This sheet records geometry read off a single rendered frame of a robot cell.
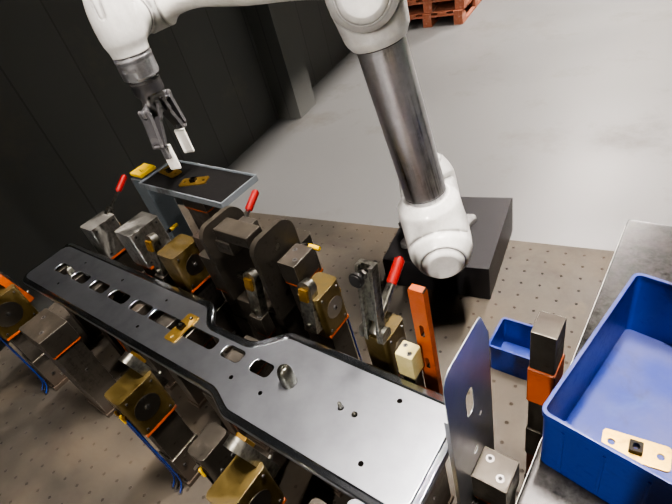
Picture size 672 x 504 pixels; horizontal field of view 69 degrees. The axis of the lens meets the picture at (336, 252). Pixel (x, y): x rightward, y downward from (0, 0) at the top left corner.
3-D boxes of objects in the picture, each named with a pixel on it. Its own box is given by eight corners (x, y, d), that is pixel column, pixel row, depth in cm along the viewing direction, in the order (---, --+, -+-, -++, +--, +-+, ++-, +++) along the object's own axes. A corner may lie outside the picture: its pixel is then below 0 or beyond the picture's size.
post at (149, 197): (187, 280, 179) (128, 179, 152) (201, 267, 183) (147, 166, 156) (200, 285, 175) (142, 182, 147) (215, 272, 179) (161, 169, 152)
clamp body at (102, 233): (134, 306, 175) (78, 226, 152) (159, 284, 181) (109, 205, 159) (146, 311, 171) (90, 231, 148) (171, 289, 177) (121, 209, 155)
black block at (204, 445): (231, 528, 107) (172, 463, 88) (260, 488, 112) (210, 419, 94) (247, 541, 104) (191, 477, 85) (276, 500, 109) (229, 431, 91)
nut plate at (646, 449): (599, 451, 69) (600, 446, 68) (603, 428, 71) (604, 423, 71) (670, 474, 65) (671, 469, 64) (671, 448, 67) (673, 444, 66)
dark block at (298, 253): (323, 376, 131) (276, 261, 105) (337, 357, 135) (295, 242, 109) (338, 383, 129) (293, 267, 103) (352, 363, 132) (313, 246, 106)
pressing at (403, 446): (11, 286, 148) (8, 282, 147) (74, 241, 161) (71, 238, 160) (409, 534, 71) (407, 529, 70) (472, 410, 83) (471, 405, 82)
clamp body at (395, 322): (388, 429, 116) (358, 332, 94) (407, 396, 121) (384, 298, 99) (412, 441, 112) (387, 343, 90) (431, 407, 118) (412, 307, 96)
